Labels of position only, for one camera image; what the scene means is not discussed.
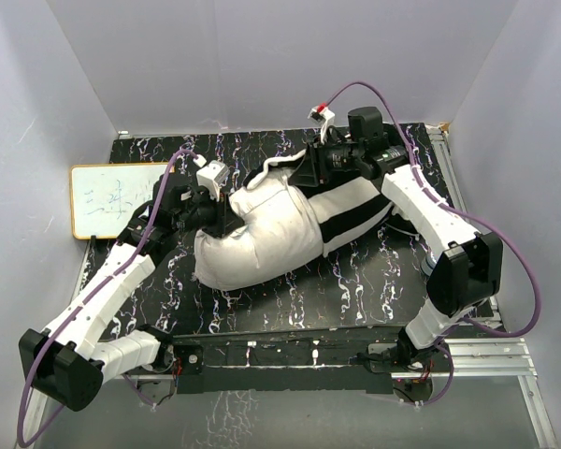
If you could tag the white pillow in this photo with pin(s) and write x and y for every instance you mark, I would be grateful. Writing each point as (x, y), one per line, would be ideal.
(280, 234)

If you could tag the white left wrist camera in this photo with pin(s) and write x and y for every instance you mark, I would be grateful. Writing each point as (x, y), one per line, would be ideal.
(212, 176)

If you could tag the yellow framed whiteboard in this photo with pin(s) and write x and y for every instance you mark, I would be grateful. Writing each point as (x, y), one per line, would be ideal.
(104, 197)

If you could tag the aluminium table frame rail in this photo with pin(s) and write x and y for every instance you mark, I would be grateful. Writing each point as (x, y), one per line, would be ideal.
(308, 360)

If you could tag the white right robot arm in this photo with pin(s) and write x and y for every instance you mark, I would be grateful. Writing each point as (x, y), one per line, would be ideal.
(467, 263)

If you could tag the black white striped pillowcase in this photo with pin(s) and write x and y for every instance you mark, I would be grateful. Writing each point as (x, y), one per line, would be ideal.
(345, 209)

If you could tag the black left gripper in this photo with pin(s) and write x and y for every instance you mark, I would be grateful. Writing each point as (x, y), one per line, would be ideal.
(226, 220)

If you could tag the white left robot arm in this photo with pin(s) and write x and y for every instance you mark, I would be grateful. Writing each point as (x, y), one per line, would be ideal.
(93, 318)

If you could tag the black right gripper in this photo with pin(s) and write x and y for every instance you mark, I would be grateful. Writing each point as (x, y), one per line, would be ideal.
(312, 169)

